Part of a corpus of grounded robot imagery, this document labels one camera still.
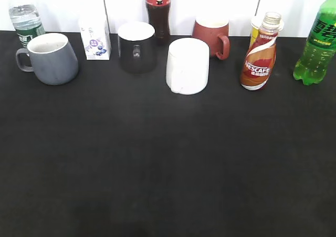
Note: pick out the brown Nescafe coffee bottle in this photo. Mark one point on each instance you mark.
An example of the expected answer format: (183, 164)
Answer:
(261, 55)

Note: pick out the grey ceramic mug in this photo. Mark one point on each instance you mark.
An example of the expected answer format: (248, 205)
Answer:
(51, 57)

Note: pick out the white ceramic mug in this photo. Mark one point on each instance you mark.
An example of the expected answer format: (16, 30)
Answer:
(187, 66)

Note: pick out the black glossy mug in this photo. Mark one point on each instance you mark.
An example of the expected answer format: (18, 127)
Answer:
(137, 47)

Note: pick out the red ceramic mug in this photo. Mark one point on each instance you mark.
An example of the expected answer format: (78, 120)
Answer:
(214, 32)

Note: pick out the green Sprite bottle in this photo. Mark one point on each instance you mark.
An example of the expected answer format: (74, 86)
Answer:
(320, 47)

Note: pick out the white blueberry milk carton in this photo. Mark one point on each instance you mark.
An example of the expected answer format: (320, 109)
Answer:
(95, 35)

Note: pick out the cola bottle red label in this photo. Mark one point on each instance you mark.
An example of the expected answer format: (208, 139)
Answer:
(158, 14)

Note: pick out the clear water bottle green label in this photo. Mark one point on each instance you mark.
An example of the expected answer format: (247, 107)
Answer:
(25, 19)

